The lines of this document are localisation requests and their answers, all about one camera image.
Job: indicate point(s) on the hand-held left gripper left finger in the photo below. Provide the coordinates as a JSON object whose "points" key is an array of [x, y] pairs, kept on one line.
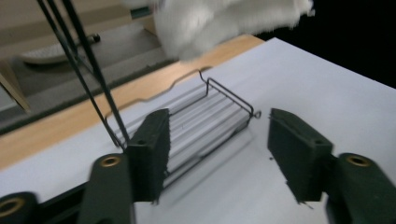
{"points": [[149, 155]]}

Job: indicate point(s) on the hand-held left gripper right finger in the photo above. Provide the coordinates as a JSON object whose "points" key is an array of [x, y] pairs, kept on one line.
{"points": [[299, 152]]}

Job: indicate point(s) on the white fluffy towel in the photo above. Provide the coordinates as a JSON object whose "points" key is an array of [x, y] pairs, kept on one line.
{"points": [[211, 25]]}

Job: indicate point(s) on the white table board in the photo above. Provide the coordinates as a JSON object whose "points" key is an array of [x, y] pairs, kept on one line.
{"points": [[311, 93]]}

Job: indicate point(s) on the black curtain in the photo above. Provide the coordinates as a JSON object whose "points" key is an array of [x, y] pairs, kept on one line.
{"points": [[358, 37]]}

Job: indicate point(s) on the white chair base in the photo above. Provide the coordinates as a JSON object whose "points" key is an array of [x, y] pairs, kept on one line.
{"points": [[46, 54]]}

